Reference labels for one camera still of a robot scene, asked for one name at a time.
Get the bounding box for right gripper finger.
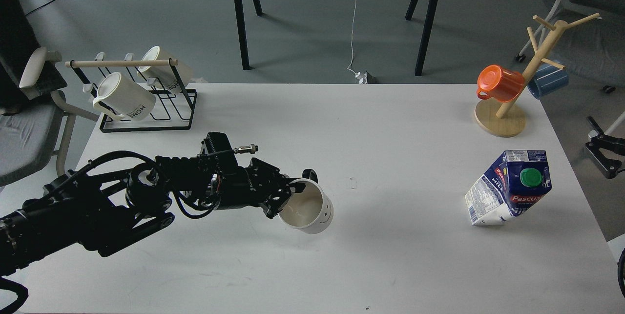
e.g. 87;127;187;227
585;116;625;156
585;142;625;179

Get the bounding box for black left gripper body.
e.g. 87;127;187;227
215;158;290;210

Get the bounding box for white smiley mug black handle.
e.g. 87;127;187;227
279;183;334;234

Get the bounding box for blue milk carton green cap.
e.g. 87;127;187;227
464;150;553;227

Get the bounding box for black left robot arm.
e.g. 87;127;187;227
0;132;318;314

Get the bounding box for blue plastic cup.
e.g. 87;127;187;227
526;64;569;100

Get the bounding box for orange plastic cup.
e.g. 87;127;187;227
476;64;525;103

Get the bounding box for grey office chair right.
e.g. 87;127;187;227
514;0;625;95

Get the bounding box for grey office chair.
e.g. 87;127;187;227
0;0;98;186
514;0;625;95

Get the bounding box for power adapter on floor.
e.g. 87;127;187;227
354;71;378;84

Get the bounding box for white HOME mug rear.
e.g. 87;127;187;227
138;45;194;94

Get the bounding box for white home mug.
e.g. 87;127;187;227
138;45;194;94
92;72;156;121

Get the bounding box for wooden mug tree stand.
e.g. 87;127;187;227
475;12;600;137

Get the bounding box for white HOME mug front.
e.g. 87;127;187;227
92;72;156;121

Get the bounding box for grey office chair left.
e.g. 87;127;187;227
0;0;98;186

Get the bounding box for black table legs left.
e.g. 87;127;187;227
229;0;264;70

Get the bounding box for black table legs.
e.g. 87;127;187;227
405;0;438;76
229;0;264;70

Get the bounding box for black table legs right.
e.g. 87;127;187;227
405;0;438;76

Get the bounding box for black wire mug rack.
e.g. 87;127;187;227
65;58;197;132

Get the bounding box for white power cable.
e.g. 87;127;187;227
346;0;365;76

